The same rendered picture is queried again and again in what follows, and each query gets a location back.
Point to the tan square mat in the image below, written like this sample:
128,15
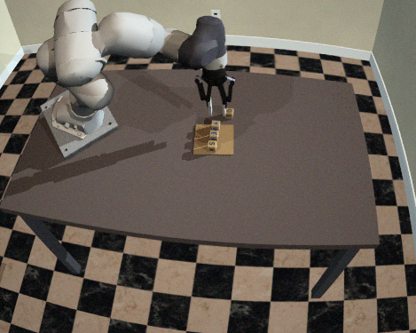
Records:
224,144

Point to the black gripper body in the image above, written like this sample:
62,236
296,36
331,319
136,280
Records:
214,75

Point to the wooden letter block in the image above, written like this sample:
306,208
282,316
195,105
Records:
229,113
212,145
213,135
215,126

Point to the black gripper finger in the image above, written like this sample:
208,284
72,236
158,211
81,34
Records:
223,94
198,81

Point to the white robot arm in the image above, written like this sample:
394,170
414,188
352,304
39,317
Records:
81,44

